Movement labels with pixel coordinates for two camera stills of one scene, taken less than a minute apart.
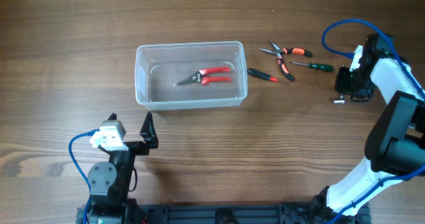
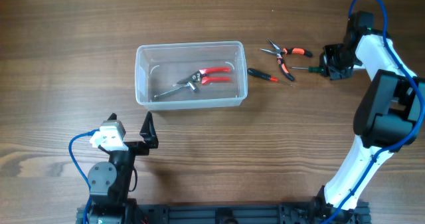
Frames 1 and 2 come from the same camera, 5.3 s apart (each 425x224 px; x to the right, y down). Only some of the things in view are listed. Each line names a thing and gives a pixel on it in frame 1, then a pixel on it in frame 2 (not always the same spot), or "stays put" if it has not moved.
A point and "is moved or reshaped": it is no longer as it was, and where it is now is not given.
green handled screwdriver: [317, 66] is moved or reshaped
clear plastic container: [159, 68] stays put
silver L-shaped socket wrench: [340, 101] to [188, 84]
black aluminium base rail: [293, 213] stays put
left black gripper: [150, 137] stays put
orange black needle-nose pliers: [279, 52] stays put
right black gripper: [341, 87] to [324, 62]
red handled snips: [201, 76] stays put
